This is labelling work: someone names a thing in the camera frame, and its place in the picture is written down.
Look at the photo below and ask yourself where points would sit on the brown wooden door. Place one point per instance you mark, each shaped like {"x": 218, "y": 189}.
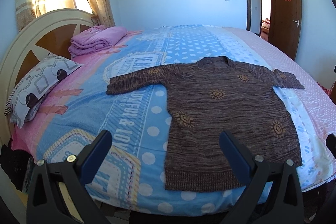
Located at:
{"x": 283, "y": 32}

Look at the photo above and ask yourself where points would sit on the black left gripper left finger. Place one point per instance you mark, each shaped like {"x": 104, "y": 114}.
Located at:
{"x": 45, "y": 200}

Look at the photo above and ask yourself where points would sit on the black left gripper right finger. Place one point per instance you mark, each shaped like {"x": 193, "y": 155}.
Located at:
{"x": 272, "y": 191}

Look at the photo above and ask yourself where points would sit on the brown knitted sweater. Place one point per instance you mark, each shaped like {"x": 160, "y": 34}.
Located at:
{"x": 213, "y": 95}

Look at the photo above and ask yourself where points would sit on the folded purple quilt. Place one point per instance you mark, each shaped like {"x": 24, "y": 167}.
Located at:
{"x": 95, "y": 39}

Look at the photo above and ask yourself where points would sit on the patterned white grey pillow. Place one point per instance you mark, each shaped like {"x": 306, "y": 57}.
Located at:
{"x": 25, "y": 99}

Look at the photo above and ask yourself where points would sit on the cream and wood headboard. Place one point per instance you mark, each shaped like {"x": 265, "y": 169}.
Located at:
{"x": 49, "y": 33}

